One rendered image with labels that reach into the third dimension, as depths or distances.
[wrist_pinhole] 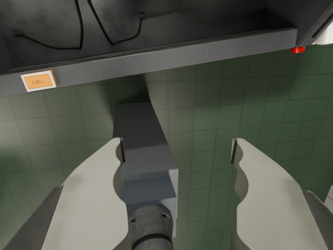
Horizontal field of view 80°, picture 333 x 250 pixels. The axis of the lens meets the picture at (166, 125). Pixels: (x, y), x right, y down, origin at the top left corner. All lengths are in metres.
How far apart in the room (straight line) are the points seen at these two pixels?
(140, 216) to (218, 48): 0.49
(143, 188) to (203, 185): 1.30
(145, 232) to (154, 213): 0.06
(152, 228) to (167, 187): 0.14
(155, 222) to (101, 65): 0.44
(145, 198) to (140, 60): 0.41
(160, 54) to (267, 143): 1.68
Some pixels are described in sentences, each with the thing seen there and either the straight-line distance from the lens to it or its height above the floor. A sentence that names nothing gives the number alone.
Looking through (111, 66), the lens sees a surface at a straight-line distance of 0.41.
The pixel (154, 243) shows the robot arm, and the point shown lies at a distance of 0.60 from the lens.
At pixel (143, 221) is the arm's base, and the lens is 0.63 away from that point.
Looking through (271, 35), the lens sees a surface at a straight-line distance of 0.51.
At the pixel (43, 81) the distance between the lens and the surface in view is 0.43.
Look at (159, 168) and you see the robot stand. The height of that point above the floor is 0.79.
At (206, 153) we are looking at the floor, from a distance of 1.74.
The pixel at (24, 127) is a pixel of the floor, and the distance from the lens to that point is 1.62.
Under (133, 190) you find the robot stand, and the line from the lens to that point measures 0.68.
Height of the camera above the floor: 1.36
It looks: 64 degrees down
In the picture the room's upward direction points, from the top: 154 degrees clockwise
